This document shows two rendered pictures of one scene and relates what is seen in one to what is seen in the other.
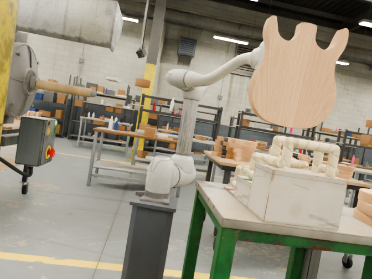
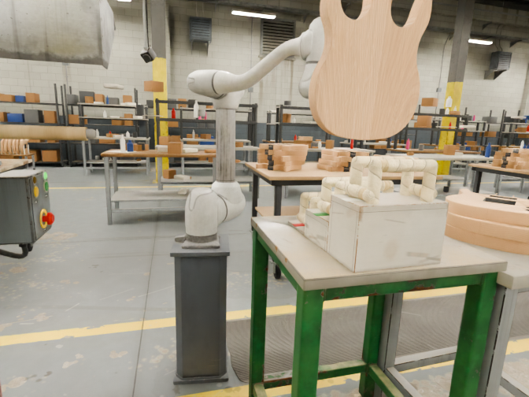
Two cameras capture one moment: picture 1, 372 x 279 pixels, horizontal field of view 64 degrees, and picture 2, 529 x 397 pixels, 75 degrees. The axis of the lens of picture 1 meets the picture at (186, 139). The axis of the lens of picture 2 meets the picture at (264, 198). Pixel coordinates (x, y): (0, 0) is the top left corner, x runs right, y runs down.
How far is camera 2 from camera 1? 0.21 m
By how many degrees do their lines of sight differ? 12
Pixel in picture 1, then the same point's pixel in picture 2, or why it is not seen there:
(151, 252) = (208, 306)
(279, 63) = (346, 55)
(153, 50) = (158, 38)
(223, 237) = (308, 302)
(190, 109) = (226, 123)
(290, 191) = (383, 228)
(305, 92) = (382, 90)
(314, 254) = not seen: hidden behind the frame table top
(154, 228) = (206, 279)
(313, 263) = not seen: hidden behind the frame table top
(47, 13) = not seen: outside the picture
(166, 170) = (209, 205)
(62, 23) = (12, 31)
